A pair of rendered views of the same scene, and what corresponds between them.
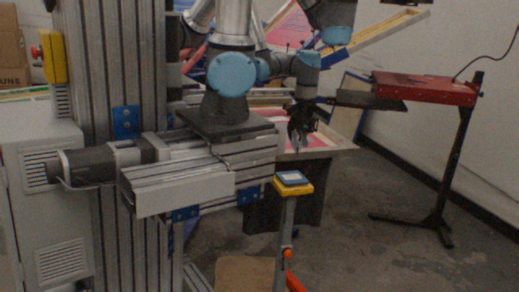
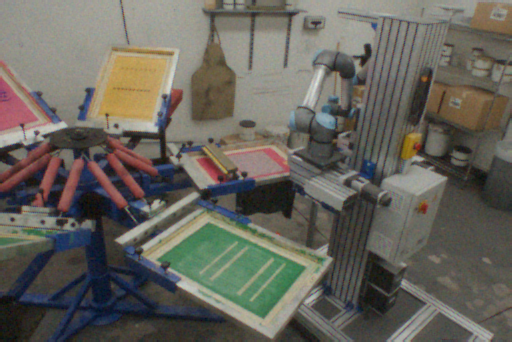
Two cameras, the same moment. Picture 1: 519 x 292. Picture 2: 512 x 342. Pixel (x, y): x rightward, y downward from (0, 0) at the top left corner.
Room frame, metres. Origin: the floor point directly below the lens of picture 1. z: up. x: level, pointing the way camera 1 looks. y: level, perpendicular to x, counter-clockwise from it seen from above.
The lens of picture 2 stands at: (2.20, 2.52, 2.25)
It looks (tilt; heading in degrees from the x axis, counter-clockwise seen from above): 28 degrees down; 262
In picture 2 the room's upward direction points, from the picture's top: 4 degrees clockwise
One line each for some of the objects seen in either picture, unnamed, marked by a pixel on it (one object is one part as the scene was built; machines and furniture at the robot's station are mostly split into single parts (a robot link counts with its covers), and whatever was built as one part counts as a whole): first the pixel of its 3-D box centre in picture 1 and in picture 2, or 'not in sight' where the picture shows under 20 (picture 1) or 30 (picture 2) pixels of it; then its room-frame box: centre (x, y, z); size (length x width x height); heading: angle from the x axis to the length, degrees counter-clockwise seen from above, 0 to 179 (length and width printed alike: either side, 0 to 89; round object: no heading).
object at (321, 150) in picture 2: not in sight; (321, 145); (1.53, 0.39, 1.31); 0.15 x 0.15 x 0.10
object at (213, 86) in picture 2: not in sight; (214, 73); (2.11, -2.07, 1.06); 0.53 x 0.07 x 1.05; 21
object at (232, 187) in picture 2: not in sight; (232, 186); (2.03, 0.30, 0.98); 0.30 x 0.05 x 0.07; 21
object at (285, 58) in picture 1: (280, 64); (330, 108); (1.37, -0.06, 1.38); 0.11 x 0.11 x 0.08; 56
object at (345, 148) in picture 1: (268, 125); (246, 162); (1.91, -0.05, 0.97); 0.79 x 0.58 x 0.04; 21
